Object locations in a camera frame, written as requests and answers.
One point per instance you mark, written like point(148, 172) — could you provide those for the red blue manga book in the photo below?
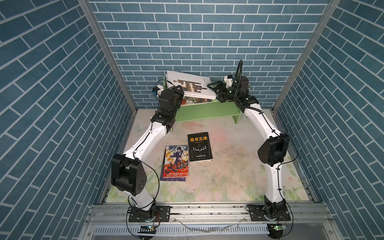
point(176, 162)

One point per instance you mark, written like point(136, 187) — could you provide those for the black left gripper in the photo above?
point(177, 92)

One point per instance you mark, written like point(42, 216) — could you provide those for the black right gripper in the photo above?
point(221, 84)

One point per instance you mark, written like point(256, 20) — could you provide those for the green wooden two-tier shelf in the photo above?
point(215, 109)

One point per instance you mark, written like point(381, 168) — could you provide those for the dark purple book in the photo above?
point(173, 179)

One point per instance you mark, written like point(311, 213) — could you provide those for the green red illustrated comic book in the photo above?
point(187, 101)

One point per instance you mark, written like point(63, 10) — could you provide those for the black book with gold text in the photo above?
point(200, 147)

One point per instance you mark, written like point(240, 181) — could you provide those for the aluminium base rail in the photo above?
point(216, 213)

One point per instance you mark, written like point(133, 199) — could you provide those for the white book with brown bars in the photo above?
point(193, 86)

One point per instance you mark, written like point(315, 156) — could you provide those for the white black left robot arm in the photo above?
point(127, 170)

